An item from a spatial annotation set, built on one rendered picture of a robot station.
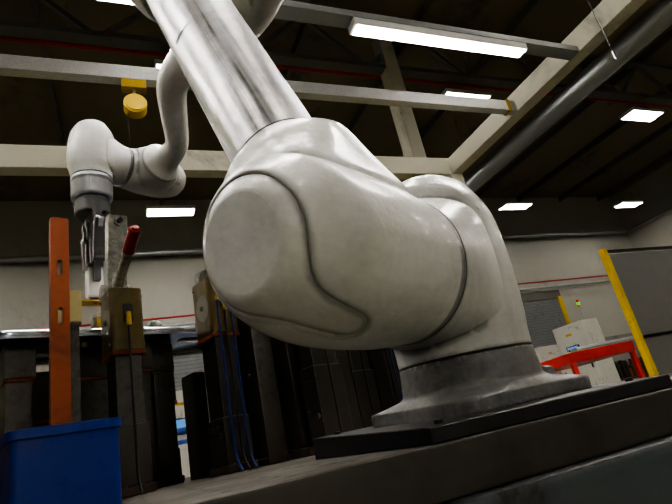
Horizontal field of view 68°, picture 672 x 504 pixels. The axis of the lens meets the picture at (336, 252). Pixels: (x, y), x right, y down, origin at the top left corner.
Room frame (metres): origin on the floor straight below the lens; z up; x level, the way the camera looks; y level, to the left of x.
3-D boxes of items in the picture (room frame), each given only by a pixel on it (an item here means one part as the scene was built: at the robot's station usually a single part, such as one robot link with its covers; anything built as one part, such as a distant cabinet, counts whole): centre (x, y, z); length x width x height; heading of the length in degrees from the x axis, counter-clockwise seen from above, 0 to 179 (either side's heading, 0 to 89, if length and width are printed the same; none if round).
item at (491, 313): (0.58, -0.11, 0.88); 0.18 x 0.16 x 0.22; 144
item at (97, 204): (1.01, 0.53, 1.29); 0.08 x 0.07 x 0.09; 43
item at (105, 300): (0.87, 0.40, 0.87); 0.10 x 0.07 x 0.35; 43
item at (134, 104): (2.78, 1.13, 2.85); 0.16 x 0.10 x 0.85; 115
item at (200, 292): (0.98, 0.26, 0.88); 0.11 x 0.07 x 0.37; 43
